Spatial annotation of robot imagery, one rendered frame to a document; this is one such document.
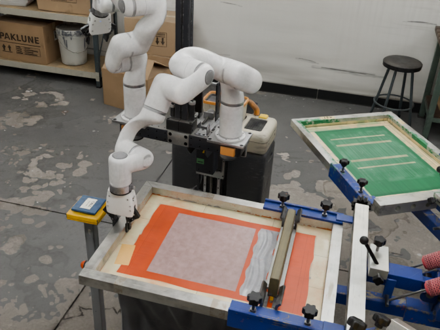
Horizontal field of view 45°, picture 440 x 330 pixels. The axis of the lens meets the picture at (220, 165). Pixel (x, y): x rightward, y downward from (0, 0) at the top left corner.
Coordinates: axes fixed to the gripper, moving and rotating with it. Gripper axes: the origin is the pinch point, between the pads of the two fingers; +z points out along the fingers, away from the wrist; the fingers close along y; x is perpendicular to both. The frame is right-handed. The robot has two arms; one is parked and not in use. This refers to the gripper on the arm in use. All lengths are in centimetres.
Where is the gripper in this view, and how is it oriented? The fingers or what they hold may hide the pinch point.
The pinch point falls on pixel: (122, 224)
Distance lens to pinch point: 195.8
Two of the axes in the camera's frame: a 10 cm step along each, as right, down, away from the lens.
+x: -2.5, 4.8, -8.4
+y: -9.7, -1.9, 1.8
